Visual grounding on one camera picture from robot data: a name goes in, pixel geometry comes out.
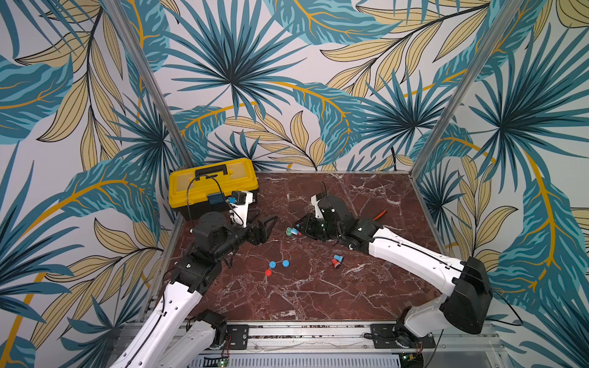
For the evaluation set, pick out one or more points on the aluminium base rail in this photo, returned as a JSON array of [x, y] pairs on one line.
[[330, 344]]

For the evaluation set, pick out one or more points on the orange handled pliers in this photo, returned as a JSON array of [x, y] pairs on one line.
[[380, 215]]

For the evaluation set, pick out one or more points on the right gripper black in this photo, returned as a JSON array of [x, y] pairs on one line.
[[320, 226]]

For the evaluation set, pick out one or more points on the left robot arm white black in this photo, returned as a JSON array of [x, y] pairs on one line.
[[193, 275]]

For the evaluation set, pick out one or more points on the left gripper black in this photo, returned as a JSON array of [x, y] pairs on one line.
[[262, 236]]

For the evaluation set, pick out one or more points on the yellow black toolbox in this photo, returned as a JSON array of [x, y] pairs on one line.
[[199, 190]]

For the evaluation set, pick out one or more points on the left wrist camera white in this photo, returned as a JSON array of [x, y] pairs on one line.
[[239, 203]]

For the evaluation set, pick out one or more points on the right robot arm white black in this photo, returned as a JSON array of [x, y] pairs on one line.
[[464, 286]]

